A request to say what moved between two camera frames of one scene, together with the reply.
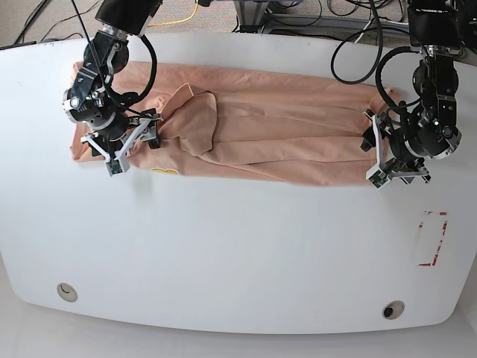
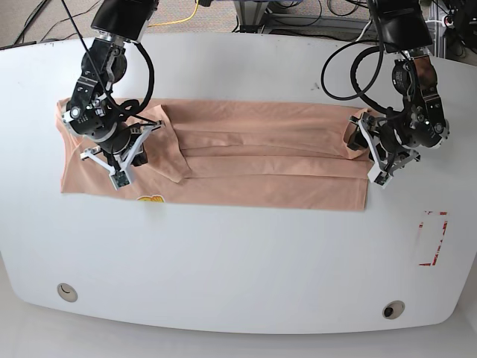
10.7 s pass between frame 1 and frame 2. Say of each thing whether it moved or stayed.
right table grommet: stayed
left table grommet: stayed
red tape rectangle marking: stayed
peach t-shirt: moved
